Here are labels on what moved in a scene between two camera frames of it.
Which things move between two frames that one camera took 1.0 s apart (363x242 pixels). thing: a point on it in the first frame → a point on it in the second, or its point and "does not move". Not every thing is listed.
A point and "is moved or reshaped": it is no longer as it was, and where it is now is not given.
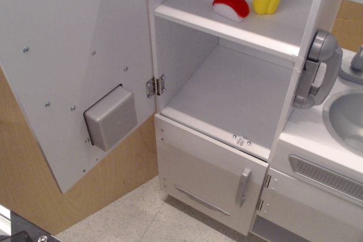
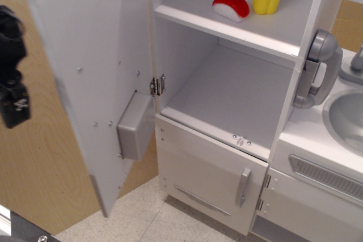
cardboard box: [347, 28] does not move
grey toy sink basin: [342, 114] does not move
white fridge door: [67, 34] is moved or reshaped
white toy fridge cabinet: [234, 81] does not move
